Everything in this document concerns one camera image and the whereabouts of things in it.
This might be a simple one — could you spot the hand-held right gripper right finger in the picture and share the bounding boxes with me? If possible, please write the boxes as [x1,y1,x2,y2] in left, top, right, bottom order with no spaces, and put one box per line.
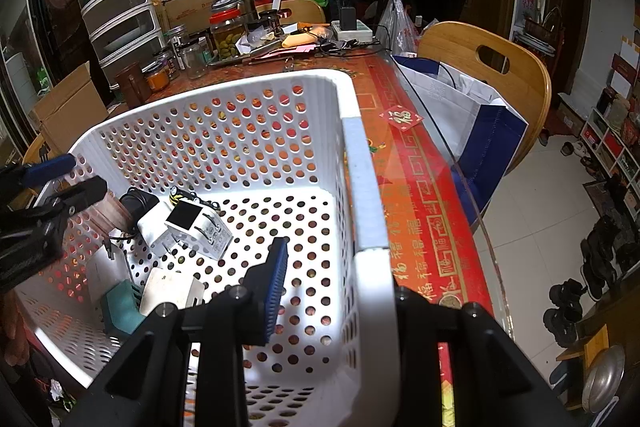
[395,287,571,427]

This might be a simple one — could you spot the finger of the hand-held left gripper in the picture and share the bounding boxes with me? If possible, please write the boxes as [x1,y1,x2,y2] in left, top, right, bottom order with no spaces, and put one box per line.
[20,154,77,186]
[47,177,108,220]

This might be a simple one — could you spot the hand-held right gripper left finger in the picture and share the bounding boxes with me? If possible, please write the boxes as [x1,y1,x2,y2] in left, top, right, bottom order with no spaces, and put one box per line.
[60,238,290,427]

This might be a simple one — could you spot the pink translucent cylinder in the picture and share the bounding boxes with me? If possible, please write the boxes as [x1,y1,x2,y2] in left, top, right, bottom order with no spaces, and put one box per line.
[92,189,132,235]

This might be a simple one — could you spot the black power adapter with cable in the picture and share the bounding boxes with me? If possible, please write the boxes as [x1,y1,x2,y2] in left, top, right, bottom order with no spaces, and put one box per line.
[120,188,158,228]

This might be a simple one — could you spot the white charger with black face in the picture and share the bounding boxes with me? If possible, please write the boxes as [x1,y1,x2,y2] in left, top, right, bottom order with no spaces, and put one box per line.
[137,199,201,253]

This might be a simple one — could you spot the white pronged plug adapter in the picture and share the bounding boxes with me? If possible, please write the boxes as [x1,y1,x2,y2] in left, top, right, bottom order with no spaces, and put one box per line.
[192,207,233,260]

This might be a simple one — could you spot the white rounded charger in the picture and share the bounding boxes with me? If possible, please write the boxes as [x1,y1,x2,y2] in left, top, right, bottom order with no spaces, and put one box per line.
[139,268,206,318]

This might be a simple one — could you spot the teal ribbed adapter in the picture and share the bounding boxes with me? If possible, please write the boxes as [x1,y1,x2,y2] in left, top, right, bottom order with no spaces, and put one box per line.
[100,282,146,335]

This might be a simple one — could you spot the white perforated plastic basket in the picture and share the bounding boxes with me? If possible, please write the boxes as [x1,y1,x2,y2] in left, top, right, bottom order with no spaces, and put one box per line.
[12,68,408,427]

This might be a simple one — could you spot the plain cardboard box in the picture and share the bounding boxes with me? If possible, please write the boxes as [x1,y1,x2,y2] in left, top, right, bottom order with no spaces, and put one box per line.
[29,61,108,152]

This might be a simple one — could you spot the brown cup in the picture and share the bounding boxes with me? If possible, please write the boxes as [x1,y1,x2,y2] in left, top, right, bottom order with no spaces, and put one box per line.
[115,62,152,105]

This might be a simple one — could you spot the red patterned tablecloth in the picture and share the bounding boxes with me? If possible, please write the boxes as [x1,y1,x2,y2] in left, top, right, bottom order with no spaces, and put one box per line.
[107,49,496,427]

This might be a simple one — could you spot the orange filled jar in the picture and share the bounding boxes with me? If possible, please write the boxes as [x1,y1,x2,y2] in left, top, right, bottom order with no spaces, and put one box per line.
[145,64,171,92]

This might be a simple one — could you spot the black sandals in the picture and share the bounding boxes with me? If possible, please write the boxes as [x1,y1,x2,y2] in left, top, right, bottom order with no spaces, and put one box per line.
[542,279,588,348]

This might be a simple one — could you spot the blue slippers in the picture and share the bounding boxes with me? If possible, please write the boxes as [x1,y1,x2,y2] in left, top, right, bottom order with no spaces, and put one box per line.
[549,359,576,388]

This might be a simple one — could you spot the wooden stool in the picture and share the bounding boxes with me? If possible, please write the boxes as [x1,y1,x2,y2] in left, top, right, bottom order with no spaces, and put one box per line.
[556,322,611,408]

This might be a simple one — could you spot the empty glass jar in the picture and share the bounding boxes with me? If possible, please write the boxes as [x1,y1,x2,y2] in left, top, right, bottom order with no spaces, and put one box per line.
[179,41,208,80]

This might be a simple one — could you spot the small lidded glass jar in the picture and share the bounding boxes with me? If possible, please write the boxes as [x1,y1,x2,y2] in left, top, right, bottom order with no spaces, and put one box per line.
[166,26,188,68]

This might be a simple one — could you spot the metal pot lid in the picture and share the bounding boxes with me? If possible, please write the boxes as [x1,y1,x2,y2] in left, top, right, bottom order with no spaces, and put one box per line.
[582,346,626,413]

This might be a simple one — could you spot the black shoes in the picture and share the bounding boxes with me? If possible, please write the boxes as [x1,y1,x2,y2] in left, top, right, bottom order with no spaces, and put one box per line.
[580,214,626,300]

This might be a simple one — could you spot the red square sticker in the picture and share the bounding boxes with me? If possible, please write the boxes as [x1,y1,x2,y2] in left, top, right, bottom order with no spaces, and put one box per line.
[378,104,424,131]

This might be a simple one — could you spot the printed cardboard box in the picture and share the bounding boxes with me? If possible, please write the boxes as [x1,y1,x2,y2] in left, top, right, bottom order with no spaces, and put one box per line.
[152,0,221,35]

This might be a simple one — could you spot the glass jar of olives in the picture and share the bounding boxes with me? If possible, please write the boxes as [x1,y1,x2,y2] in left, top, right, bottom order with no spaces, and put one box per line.
[209,11,245,60]

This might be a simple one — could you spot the white and blue shopping bag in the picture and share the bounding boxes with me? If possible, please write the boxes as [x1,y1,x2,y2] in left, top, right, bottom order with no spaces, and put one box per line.
[392,54,529,228]

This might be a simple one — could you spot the yellow paper packet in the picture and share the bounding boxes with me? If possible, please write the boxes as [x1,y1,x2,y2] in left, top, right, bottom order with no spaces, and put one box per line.
[281,32,318,48]

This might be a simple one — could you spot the white power strip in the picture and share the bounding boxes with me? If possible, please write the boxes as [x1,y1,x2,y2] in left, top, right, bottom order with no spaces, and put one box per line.
[331,19,375,42]

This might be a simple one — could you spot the clear plastic bag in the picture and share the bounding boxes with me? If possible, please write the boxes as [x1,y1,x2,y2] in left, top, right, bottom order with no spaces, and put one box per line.
[376,0,420,56]

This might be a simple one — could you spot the white cube shelf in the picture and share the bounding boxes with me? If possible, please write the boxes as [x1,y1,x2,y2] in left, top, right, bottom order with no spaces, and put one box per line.
[580,9,640,202]

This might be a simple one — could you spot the wooden chair with handle hole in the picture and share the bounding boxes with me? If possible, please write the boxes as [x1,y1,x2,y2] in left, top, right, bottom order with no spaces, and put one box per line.
[416,21,552,178]

